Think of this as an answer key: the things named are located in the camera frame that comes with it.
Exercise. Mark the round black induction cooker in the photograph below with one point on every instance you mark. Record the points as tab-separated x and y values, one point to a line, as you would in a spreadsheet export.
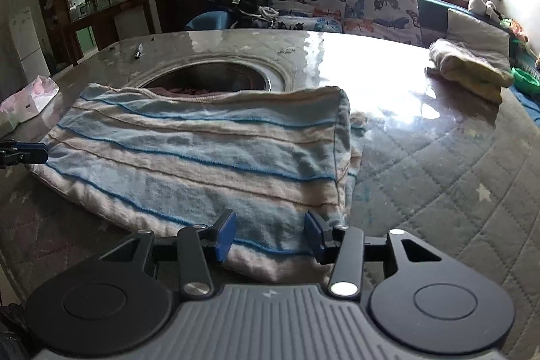
219	77

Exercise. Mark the orange green plush toy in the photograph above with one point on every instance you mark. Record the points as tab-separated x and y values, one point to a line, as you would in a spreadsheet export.
515	29

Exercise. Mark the black pen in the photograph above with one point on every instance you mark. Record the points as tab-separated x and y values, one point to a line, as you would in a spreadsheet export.
138	52

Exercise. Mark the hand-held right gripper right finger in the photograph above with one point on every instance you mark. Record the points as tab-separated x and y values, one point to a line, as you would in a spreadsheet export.
314	237

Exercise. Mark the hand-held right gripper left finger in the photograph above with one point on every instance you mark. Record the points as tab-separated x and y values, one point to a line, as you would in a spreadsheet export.
225	235

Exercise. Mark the pink white plastic bag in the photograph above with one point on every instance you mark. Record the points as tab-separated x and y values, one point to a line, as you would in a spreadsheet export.
29	100

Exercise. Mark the white black plush toy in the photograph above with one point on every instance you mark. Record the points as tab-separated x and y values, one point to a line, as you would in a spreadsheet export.
483	5

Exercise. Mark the white crumpled cloth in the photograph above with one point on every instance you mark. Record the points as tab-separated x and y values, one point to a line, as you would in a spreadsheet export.
268	16

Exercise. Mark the folded yellow beige cloth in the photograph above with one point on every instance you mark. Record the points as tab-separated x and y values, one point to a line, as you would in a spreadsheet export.
468	69

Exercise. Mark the white panel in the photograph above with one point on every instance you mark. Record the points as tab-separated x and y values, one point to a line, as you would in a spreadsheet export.
133	20

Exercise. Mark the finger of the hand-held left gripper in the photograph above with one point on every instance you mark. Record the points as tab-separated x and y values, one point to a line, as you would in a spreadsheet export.
33	154

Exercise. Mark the blue beige striped sweater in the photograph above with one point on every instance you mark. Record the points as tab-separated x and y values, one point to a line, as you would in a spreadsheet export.
202	157

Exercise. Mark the green bowl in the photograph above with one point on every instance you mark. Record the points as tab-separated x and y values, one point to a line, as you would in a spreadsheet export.
527	81

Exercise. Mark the blue sofa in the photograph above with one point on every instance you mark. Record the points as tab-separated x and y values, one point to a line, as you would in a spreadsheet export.
430	12

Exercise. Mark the white refrigerator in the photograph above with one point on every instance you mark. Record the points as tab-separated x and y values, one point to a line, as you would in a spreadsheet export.
29	43

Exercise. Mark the dark wooden sideboard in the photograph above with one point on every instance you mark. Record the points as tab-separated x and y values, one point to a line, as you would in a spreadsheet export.
105	31

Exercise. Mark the grey pillow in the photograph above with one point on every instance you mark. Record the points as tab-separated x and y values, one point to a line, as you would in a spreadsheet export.
479	35

